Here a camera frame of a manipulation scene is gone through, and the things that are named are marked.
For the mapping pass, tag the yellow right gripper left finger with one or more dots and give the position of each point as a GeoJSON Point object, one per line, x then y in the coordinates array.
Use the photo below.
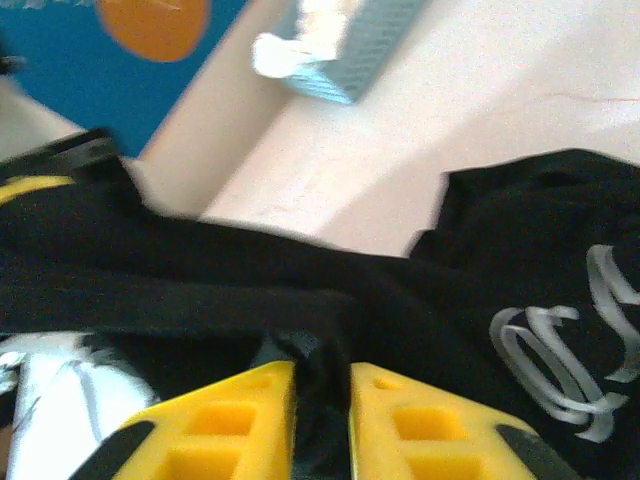
{"type": "Point", "coordinates": [220, 430]}

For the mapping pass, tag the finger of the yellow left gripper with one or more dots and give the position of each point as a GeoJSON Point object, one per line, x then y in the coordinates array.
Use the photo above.
{"type": "Point", "coordinates": [30, 187]}

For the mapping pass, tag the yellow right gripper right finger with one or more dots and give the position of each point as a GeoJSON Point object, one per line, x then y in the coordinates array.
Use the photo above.
{"type": "Point", "coordinates": [430, 435]}

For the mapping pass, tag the black t-shirt with rose print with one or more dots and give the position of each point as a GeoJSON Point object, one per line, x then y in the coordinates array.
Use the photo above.
{"type": "Point", "coordinates": [250, 280]}

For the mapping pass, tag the crumpled white cloth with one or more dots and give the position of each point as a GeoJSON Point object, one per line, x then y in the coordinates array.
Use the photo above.
{"type": "Point", "coordinates": [300, 40]}

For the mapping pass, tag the light blue plastic basket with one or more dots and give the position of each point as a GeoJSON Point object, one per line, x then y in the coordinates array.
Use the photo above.
{"type": "Point", "coordinates": [360, 60]}

